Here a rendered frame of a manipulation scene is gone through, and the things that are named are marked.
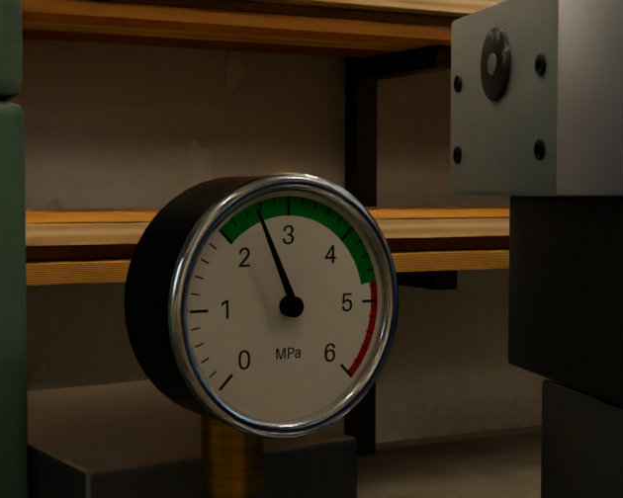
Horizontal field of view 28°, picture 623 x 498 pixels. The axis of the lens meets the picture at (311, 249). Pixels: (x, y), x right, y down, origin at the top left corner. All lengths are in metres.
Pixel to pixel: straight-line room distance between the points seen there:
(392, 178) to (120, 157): 0.74
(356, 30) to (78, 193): 0.75
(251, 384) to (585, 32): 0.29
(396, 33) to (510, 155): 2.11
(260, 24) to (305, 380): 2.23
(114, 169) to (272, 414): 2.63
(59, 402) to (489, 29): 0.30
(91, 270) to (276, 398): 2.09
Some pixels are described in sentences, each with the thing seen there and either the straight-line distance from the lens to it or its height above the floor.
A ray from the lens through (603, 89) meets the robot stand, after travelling 0.53.
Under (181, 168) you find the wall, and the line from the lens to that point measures 2.97.
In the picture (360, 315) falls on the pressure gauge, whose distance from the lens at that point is 0.30.
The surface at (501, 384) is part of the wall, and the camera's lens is 3.48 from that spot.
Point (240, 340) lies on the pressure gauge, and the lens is 0.29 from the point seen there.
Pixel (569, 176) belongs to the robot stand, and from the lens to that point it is 0.53.
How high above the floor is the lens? 0.69
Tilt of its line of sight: 3 degrees down
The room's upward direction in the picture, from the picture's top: straight up
